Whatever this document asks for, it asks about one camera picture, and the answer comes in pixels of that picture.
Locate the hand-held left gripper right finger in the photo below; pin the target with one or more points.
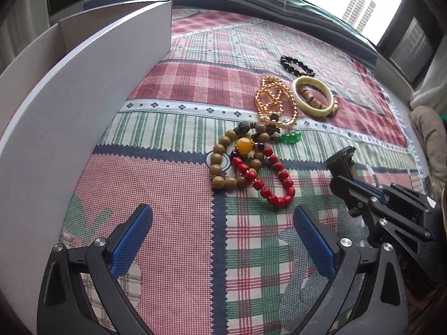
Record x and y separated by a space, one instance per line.
312 240

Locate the white cardboard box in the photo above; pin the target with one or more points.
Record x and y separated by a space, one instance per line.
52 146

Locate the cream jade bangle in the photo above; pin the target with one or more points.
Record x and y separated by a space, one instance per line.
302 106

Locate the white curtain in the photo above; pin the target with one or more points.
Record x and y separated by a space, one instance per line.
21 17
431 90

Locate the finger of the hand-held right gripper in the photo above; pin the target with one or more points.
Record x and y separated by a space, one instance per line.
344 160
359 202

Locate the green pendant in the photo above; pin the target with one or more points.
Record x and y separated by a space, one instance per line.
290 138

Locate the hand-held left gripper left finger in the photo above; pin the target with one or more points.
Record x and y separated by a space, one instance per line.
134 237

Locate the beige bundled cloth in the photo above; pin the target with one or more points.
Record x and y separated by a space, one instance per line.
431 146

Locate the slim high-rise building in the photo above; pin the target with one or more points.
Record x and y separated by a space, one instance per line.
359 10

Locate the plaid patchwork blanket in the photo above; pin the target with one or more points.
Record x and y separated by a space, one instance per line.
195 87

